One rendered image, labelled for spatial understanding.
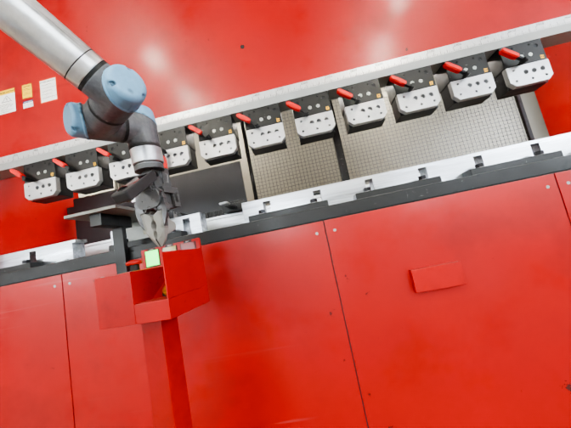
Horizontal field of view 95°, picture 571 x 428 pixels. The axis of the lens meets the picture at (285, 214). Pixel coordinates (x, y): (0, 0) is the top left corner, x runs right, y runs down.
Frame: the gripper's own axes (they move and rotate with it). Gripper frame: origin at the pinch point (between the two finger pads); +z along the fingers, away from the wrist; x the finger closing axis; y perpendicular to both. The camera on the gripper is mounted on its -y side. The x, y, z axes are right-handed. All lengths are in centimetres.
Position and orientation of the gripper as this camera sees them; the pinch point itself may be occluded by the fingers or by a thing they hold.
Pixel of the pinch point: (158, 242)
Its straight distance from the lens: 73.1
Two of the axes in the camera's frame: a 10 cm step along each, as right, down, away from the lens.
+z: 2.2, 9.8, -0.4
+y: 2.3, -0.1, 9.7
